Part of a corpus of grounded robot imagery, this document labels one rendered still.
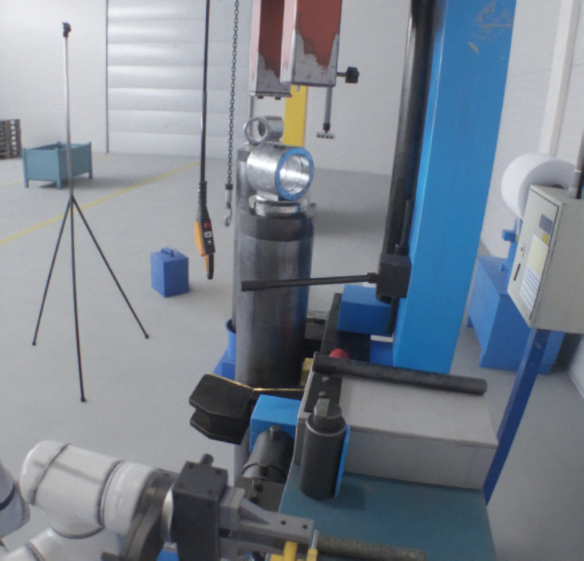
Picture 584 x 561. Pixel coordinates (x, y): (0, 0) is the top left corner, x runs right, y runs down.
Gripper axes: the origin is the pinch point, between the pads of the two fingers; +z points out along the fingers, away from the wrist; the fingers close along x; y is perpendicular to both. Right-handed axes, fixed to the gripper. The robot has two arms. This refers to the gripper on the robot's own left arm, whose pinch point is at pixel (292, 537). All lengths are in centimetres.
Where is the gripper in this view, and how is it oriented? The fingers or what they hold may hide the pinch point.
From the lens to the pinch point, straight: 57.3
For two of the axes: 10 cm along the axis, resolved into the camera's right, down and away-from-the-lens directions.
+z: 9.8, 1.3, -1.7
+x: -0.6, 9.3, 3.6
